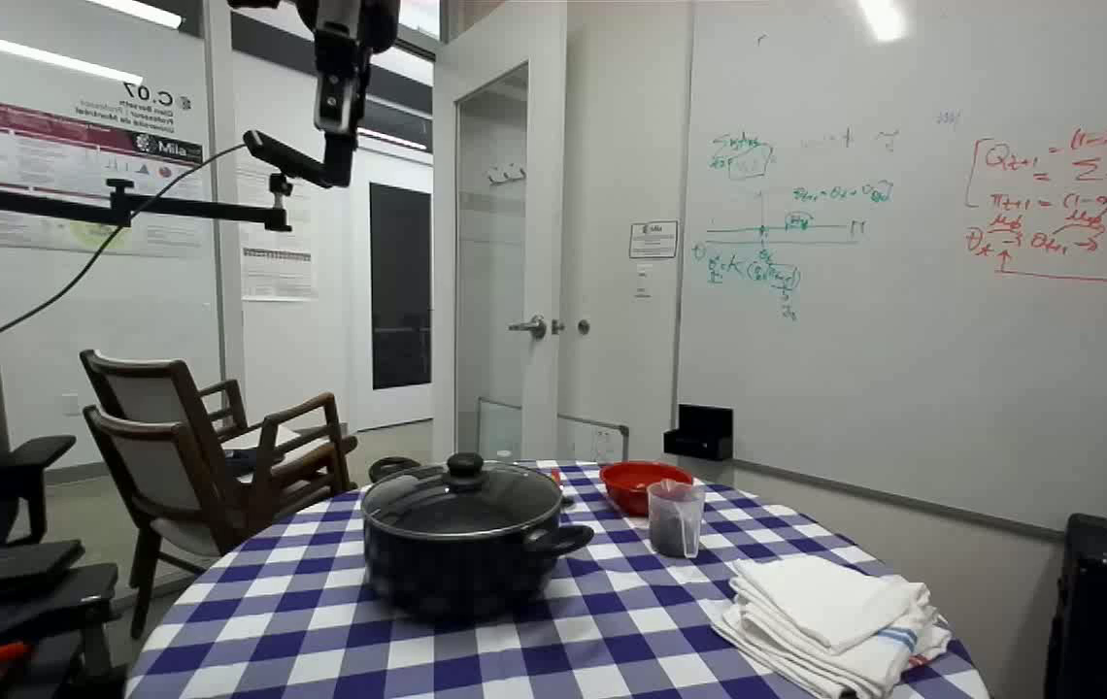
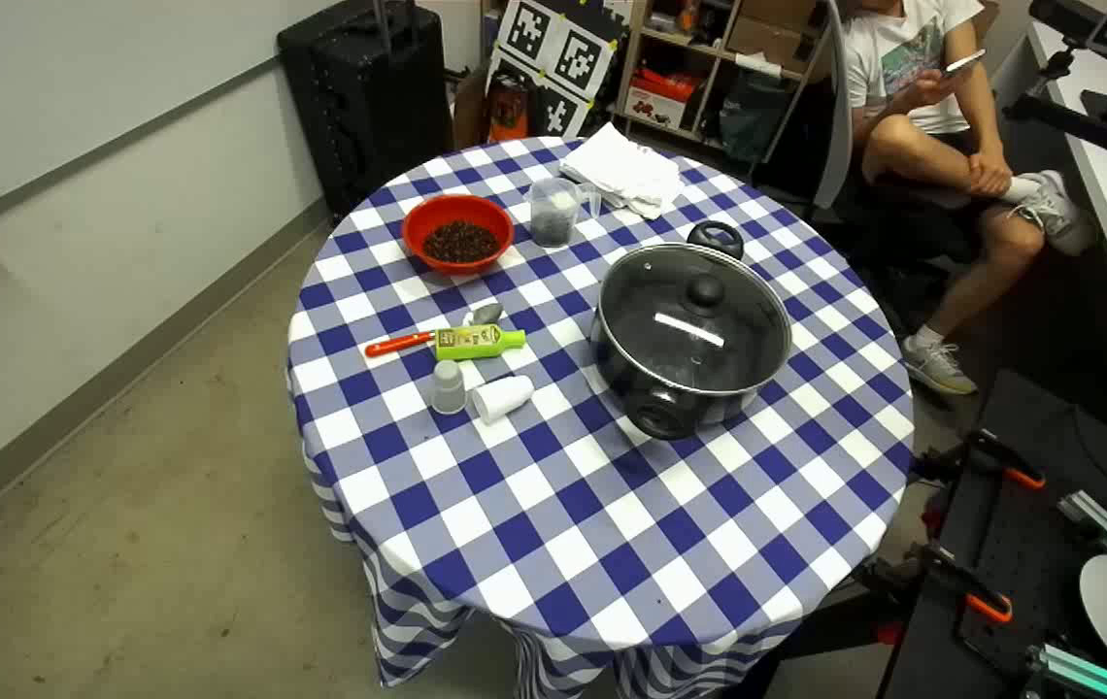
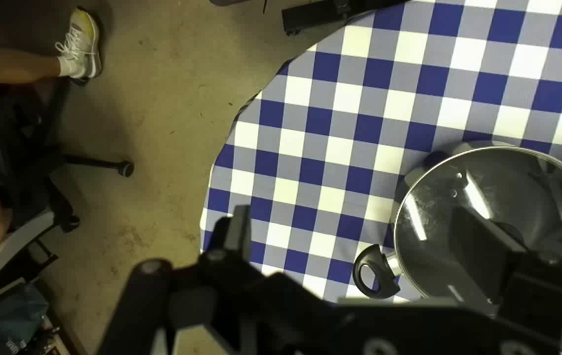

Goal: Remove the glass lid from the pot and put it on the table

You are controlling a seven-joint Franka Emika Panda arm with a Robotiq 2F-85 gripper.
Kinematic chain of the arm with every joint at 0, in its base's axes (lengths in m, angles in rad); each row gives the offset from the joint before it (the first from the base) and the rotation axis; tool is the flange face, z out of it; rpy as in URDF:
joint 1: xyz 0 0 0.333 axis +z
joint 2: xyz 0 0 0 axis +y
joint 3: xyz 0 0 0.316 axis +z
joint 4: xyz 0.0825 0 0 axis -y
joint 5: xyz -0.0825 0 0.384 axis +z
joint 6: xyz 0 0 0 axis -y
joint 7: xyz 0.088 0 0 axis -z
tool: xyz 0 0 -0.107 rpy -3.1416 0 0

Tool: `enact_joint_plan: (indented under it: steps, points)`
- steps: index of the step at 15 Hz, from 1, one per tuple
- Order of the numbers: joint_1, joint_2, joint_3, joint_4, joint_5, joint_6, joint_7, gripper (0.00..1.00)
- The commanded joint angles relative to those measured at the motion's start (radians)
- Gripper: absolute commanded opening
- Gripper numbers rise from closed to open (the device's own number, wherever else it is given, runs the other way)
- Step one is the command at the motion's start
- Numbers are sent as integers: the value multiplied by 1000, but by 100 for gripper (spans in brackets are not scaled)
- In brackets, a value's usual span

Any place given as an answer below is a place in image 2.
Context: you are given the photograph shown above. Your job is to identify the wooden shelf unit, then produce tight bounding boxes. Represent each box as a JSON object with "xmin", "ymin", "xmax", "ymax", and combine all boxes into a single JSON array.
[{"xmin": 608, "ymin": 0, "xmax": 844, "ymax": 164}]

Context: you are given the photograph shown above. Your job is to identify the black speaker box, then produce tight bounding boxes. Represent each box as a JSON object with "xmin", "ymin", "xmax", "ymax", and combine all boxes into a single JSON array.
[{"xmin": 277, "ymin": 0, "xmax": 457, "ymax": 219}]

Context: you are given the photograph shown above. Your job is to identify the clear glass jar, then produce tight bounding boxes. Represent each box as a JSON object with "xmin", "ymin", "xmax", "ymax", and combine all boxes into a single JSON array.
[{"xmin": 523, "ymin": 171, "xmax": 589, "ymax": 250}]

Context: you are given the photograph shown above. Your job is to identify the blue white checkered tablecloth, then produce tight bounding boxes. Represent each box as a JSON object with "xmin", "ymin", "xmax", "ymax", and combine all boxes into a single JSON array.
[{"xmin": 281, "ymin": 131, "xmax": 920, "ymax": 699}]

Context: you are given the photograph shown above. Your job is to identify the glass lid with black knob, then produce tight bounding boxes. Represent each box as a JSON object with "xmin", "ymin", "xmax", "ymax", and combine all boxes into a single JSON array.
[{"xmin": 594, "ymin": 242, "xmax": 797, "ymax": 401}]

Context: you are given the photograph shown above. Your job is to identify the white folded towel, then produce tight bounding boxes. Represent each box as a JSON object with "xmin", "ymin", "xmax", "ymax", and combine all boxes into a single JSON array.
[{"xmin": 558, "ymin": 119, "xmax": 687, "ymax": 219}]

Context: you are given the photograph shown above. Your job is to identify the white plastic cup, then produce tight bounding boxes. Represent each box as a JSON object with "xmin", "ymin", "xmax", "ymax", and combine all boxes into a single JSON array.
[{"xmin": 467, "ymin": 371, "xmax": 540, "ymax": 426}]

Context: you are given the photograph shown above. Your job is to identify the black base platform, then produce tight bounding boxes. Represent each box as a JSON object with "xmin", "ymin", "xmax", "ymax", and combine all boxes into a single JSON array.
[{"xmin": 877, "ymin": 364, "xmax": 1107, "ymax": 699}]

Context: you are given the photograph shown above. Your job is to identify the orange handled utensil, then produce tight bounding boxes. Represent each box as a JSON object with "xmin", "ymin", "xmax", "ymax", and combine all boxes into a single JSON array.
[{"xmin": 362, "ymin": 298, "xmax": 510, "ymax": 360}]

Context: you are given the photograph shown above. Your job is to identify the smartphone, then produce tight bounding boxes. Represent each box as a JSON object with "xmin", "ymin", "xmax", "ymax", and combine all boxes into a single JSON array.
[{"xmin": 941, "ymin": 45, "xmax": 991, "ymax": 83}]

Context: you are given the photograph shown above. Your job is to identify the green tube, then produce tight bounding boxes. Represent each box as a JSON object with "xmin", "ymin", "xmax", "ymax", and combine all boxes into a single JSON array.
[{"xmin": 429, "ymin": 321, "xmax": 533, "ymax": 364}]

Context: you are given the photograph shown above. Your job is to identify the teal bar clamp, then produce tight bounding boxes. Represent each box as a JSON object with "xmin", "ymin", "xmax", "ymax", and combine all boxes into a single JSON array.
[
  {"xmin": 1022, "ymin": 642, "xmax": 1107, "ymax": 699},
  {"xmin": 1051, "ymin": 484, "xmax": 1107, "ymax": 560}
]

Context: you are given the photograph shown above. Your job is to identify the seated person white shirt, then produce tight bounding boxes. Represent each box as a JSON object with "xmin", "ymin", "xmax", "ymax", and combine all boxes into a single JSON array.
[{"xmin": 836, "ymin": 0, "xmax": 1094, "ymax": 401}]

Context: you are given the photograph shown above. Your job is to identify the red box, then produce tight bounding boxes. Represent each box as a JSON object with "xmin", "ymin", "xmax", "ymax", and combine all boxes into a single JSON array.
[{"xmin": 624, "ymin": 69, "xmax": 697, "ymax": 131}]

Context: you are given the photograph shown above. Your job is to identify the red bowl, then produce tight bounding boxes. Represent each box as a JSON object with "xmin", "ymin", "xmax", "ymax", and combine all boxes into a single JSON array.
[{"xmin": 395, "ymin": 189, "xmax": 520, "ymax": 280}]

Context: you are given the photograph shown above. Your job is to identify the small white bottle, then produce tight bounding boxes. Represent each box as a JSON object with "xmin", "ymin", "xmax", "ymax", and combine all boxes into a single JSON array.
[{"xmin": 426, "ymin": 360, "xmax": 468, "ymax": 418}]

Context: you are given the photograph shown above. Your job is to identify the black camera stand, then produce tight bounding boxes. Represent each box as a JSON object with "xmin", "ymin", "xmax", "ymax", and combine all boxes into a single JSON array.
[{"xmin": 1008, "ymin": 0, "xmax": 1107, "ymax": 173}]

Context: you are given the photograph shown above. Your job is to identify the brown beans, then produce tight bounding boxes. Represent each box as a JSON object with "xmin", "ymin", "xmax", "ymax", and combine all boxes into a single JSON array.
[{"xmin": 419, "ymin": 219, "xmax": 505, "ymax": 264}]

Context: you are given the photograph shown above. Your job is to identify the black cooking pot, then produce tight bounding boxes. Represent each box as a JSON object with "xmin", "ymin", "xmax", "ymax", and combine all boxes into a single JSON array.
[{"xmin": 587, "ymin": 219, "xmax": 800, "ymax": 441}]

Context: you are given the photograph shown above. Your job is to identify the black white marker board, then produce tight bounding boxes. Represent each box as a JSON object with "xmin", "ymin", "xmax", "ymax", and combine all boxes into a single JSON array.
[{"xmin": 486, "ymin": 0, "xmax": 628, "ymax": 140}]

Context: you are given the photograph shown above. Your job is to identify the black orange clamp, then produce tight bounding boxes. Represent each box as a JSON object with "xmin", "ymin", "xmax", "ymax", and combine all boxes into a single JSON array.
[
  {"xmin": 916, "ymin": 540, "xmax": 1016, "ymax": 629},
  {"xmin": 914, "ymin": 422, "xmax": 1048, "ymax": 498}
]

